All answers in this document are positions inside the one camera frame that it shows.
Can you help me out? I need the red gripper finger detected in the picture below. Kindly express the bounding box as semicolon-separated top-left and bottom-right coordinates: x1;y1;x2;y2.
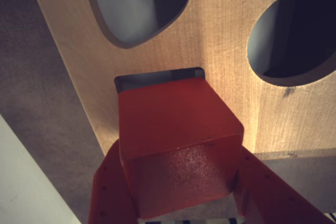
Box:
88;140;140;224
232;145;333;224

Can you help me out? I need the red wooden cube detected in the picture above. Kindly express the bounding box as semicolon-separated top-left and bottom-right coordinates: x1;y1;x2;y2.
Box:
117;77;245;221

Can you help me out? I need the wooden shape sorter box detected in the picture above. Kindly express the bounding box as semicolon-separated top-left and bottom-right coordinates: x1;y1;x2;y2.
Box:
25;0;336;158

